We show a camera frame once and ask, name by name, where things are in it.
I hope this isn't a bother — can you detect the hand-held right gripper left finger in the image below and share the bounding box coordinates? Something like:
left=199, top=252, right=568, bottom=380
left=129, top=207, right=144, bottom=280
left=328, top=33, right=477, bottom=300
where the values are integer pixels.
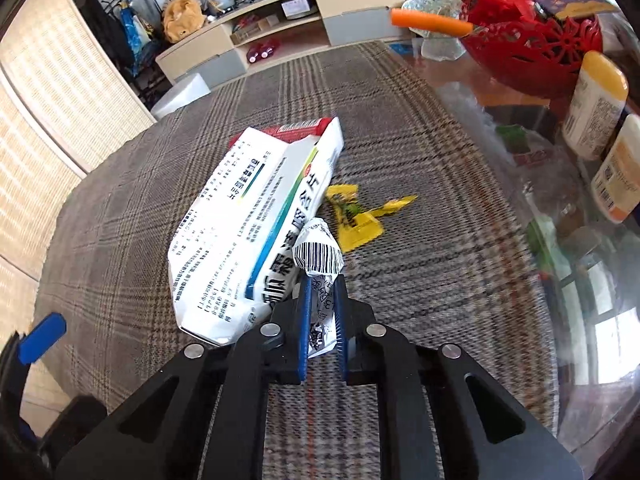
left=55, top=275, right=313, bottom=480

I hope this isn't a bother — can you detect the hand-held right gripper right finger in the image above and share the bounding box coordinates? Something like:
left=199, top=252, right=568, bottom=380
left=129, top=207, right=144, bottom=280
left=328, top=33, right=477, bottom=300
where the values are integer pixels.
left=332, top=275, right=586, bottom=480

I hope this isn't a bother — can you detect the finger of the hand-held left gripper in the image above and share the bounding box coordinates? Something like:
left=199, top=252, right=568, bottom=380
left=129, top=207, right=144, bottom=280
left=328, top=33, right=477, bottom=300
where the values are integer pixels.
left=17, top=312, right=67, bottom=365

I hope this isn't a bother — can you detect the barcode paper wrapper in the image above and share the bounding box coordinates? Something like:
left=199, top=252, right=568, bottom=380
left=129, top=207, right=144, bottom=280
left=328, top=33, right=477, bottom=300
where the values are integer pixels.
left=291, top=216, right=346, bottom=358

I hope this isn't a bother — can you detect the yellow plastic wrapper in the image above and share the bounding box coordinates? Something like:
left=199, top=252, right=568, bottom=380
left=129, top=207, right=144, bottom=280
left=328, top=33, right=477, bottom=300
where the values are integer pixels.
left=325, top=184, right=418, bottom=251

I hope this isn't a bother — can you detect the white medicine box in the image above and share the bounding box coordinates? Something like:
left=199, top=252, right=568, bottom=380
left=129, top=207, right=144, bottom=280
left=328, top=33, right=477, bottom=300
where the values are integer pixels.
left=167, top=117, right=346, bottom=346

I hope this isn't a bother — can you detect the grey plaid tablecloth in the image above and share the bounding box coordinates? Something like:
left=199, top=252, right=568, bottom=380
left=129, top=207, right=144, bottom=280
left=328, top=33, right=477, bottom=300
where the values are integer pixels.
left=32, top=42, right=563, bottom=480

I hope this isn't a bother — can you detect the red white flat box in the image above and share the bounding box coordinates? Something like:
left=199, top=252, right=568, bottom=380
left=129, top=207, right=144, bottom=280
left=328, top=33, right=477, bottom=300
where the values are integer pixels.
left=229, top=116, right=336, bottom=148

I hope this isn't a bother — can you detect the rattan folding screen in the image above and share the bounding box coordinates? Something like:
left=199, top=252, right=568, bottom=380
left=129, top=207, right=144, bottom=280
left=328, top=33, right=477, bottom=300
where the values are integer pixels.
left=0, top=0, right=158, bottom=291

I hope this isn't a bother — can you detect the cardboard box with red print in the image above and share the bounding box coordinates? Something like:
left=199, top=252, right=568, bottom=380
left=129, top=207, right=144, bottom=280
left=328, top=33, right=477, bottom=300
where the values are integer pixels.
left=231, top=14, right=281, bottom=43

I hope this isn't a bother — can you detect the beige grey television cabinet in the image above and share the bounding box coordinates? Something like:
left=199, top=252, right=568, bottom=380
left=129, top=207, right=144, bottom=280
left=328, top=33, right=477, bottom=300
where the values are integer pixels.
left=155, top=0, right=411, bottom=83

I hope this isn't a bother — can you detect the short white yellow bottle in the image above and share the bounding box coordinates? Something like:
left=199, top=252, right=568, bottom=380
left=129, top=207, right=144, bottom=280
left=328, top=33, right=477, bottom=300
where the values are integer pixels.
left=590, top=114, right=640, bottom=224

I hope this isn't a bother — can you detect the black coat rack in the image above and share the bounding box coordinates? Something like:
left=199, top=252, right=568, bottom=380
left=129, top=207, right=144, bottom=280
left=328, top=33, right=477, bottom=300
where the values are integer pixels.
left=65, top=0, right=166, bottom=106

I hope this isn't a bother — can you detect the red cutout basket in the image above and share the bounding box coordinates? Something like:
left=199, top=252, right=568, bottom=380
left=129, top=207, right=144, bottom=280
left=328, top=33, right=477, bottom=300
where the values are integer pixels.
left=457, top=0, right=603, bottom=98

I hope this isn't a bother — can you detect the yellow plush toy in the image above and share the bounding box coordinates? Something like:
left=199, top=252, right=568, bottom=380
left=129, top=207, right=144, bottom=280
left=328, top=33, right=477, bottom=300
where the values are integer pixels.
left=161, top=0, right=207, bottom=43

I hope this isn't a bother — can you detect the tall white yellow bottle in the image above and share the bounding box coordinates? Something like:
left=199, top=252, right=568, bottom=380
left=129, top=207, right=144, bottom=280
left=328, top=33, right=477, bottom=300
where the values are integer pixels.
left=561, top=51, right=630, bottom=161

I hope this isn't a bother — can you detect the floral cloth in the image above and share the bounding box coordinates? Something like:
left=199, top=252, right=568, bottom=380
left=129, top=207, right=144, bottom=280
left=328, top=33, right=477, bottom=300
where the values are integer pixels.
left=400, top=0, right=473, bottom=61

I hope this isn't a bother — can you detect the dark blue box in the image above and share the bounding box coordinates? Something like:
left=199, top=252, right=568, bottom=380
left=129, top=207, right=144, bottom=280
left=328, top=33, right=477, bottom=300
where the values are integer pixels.
left=530, top=0, right=621, bottom=21

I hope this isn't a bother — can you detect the orange handled knife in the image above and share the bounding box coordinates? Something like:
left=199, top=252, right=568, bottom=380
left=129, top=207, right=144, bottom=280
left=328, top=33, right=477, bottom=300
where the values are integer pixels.
left=390, top=7, right=476, bottom=38

